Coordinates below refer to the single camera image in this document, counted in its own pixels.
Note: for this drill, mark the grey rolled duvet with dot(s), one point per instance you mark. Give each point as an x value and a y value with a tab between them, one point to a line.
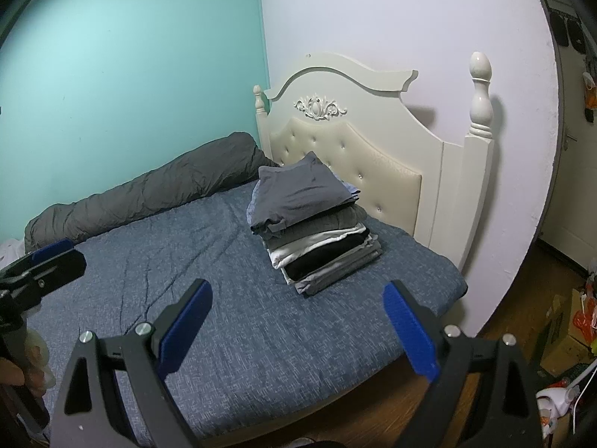
140	196

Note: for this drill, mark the orange plastic item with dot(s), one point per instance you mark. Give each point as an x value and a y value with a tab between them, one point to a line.
585	317

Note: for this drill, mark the stack of clothes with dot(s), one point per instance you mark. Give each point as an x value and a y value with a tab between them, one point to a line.
303	196

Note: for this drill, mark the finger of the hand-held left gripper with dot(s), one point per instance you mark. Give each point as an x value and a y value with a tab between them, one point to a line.
60	270
51	249

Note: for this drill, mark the cardboard box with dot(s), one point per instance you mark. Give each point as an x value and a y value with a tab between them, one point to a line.
564	340

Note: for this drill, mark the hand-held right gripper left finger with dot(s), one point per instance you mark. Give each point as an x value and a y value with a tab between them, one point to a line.
186	322

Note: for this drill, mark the person's left hand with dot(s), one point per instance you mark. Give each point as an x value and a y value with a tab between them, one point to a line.
39	364

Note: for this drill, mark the orange hanging item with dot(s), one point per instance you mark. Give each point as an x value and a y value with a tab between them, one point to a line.
590	98

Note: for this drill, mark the black hanging bags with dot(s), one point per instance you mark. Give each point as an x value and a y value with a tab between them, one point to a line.
566	28

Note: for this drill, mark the cream door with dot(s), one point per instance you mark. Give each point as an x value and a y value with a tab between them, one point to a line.
569	196

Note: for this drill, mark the white plastic appliance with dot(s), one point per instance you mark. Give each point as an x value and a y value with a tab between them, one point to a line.
555	401

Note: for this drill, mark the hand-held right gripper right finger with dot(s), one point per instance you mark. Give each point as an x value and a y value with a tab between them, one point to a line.
410	331

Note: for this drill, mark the white bed headboard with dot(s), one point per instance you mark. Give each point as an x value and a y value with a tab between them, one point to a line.
396	149

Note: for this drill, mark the blue-grey patterned bed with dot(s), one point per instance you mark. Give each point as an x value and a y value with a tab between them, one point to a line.
280	336

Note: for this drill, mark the white bed sheet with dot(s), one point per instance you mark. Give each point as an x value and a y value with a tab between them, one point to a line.
7	249

